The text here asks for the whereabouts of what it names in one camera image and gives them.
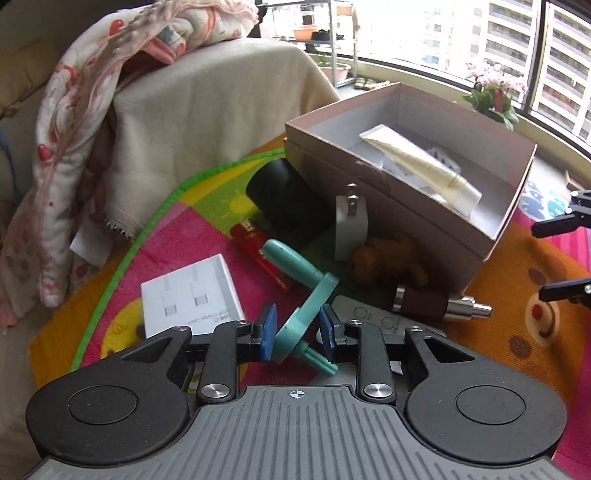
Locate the cream lotion tube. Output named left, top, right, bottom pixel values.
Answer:
left=360, top=124, right=482, bottom=217

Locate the colourful play mat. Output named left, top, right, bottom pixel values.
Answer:
left=30, top=144, right=590, bottom=479

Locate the white USB-C cable box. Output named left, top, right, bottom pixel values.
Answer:
left=141, top=254, right=245, bottom=337

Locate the white power adapter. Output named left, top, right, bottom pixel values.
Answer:
left=335, top=182, right=369, bottom=261

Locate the teal plastic phone stand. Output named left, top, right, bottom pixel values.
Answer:
left=262, top=239, right=339, bottom=376

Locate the brown teddy bear toy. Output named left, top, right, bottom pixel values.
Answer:
left=349, top=234, right=429, bottom=287

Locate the black cylinder speaker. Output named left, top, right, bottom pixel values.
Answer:
left=245, top=158, right=332, bottom=251

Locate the pink cardboard box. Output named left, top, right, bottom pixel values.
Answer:
left=286, top=83, right=537, bottom=293

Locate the red silver dropper bottle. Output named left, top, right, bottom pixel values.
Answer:
left=392, top=286, right=493, bottom=322

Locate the beige covered sofa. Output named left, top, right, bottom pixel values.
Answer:
left=0, top=36, right=342, bottom=480

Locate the red lighter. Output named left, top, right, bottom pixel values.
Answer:
left=229, top=218, right=294, bottom=291

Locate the pink floral blanket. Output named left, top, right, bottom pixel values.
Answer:
left=1, top=1, right=259, bottom=328

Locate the pink flowering plant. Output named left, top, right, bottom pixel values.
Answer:
left=464, top=63, right=528, bottom=131

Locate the metal plant shelf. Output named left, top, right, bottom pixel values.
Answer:
left=259, top=1, right=359, bottom=88

